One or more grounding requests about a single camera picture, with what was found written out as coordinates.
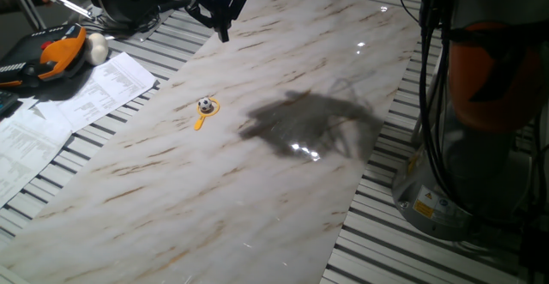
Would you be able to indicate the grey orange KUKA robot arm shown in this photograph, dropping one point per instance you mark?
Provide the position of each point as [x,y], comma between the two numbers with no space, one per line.
[493,82]

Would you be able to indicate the small black white soccer ball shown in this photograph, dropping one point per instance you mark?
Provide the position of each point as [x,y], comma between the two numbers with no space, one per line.
[205,104]

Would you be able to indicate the white bone-shaped toy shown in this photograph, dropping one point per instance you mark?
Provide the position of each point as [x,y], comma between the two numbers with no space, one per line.
[96,48]

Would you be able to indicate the printed white paper sheet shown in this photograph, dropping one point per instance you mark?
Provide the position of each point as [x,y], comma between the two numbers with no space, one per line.
[107,86]
[25,146]

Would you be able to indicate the silver metal rod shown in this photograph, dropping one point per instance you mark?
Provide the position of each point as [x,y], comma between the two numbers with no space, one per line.
[68,4]

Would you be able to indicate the orange black teach pendant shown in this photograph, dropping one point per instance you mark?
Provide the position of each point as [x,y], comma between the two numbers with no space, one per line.
[60,54]

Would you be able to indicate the black computer keyboard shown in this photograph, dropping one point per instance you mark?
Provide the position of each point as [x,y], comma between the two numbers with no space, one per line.
[6,101]

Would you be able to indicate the slanted aluminium frame post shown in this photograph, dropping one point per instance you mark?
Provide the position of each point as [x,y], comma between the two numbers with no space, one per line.
[25,5]

